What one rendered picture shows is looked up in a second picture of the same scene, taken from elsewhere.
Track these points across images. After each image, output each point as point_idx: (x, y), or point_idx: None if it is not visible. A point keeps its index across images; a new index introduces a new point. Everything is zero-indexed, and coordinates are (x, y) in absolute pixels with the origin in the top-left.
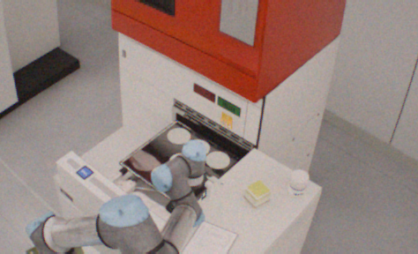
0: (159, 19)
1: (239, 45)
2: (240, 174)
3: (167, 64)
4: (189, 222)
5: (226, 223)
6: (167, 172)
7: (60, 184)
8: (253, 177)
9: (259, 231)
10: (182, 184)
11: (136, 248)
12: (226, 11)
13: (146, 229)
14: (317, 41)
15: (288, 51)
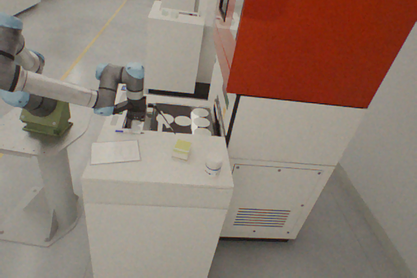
0: (221, 26)
1: (232, 40)
2: (195, 139)
3: None
4: (74, 92)
5: (145, 150)
6: (104, 66)
7: None
8: (199, 146)
9: (154, 169)
10: (107, 79)
11: None
12: (235, 8)
13: None
14: (325, 90)
15: (276, 69)
